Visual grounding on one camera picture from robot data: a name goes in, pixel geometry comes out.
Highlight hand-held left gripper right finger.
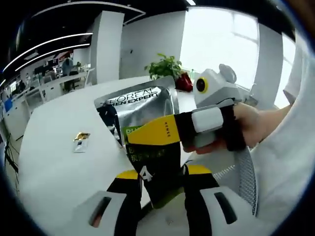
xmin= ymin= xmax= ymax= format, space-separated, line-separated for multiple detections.
xmin=182 ymin=164 xmax=268 ymax=236

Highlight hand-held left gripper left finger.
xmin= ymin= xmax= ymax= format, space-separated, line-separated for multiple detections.
xmin=56 ymin=169 xmax=144 ymax=236

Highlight silver green skincare pouch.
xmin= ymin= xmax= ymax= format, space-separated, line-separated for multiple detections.
xmin=94 ymin=75 xmax=188 ymax=210

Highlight person's right hand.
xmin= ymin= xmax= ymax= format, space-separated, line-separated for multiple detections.
xmin=183 ymin=102 xmax=262 ymax=155

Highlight large bright window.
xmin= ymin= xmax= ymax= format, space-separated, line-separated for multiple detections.
xmin=179 ymin=12 xmax=260 ymax=84

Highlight potted green plant red wrap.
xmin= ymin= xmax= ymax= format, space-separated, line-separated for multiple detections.
xmin=144 ymin=53 xmax=193 ymax=93

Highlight white office chair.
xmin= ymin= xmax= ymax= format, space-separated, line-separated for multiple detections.
xmin=83 ymin=68 xmax=96 ymax=87

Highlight person's white shirt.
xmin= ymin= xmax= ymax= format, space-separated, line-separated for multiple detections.
xmin=251 ymin=34 xmax=315 ymax=222

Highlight row of white office desks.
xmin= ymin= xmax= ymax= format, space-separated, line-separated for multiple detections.
xmin=0 ymin=66 xmax=96 ymax=138

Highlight linear ceiling lights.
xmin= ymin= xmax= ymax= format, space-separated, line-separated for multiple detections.
xmin=2 ymin=31 xmax=94 ymax=81

